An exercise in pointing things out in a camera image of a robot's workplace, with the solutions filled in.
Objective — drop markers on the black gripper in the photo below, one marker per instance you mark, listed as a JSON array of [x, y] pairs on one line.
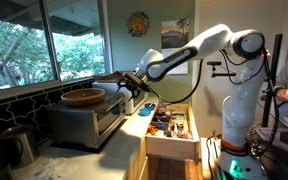
[[136, 83]]

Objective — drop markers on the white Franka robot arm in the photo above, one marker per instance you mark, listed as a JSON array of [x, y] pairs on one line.
[[244, 110]]

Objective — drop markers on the grey microwave oven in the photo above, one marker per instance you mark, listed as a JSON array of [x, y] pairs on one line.
[[77, 123]]

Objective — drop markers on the open wooden tool drawer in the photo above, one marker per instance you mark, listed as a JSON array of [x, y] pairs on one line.
[[170, 146]]

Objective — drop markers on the person's hand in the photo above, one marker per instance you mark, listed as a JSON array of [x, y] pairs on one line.
[[283, 95]]

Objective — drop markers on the white boxy kitchen appliance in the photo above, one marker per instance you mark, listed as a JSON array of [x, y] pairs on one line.
[[130, 106]]

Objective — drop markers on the brown wooden tray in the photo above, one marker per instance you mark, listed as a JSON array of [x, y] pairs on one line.
[[109, 77]]

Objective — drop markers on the dark blue bowl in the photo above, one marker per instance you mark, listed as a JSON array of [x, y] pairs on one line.
[[150, 106]]

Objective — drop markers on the light blue bowl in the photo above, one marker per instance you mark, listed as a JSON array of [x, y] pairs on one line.
[[145, 112]]

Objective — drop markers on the brown wicker basket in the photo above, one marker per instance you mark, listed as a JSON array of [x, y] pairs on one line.
[[82, 96]]

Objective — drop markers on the orange tool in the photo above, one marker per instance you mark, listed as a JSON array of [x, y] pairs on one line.
[[151, 130]]

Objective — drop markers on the metal pitcher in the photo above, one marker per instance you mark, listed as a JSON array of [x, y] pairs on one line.
[[17, 143]]

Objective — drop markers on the sun shaped wall decoration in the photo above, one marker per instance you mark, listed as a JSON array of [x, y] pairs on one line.
[[138, 24]]

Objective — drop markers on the landscape wall calendar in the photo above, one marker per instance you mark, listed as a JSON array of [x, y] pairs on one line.
[[174, 33]]

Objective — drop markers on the large window with frame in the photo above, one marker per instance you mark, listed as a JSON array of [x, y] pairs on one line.
[[47, 33]]

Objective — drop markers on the black camera stand pole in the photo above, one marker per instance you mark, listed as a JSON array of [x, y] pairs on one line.
[[272, 66]]

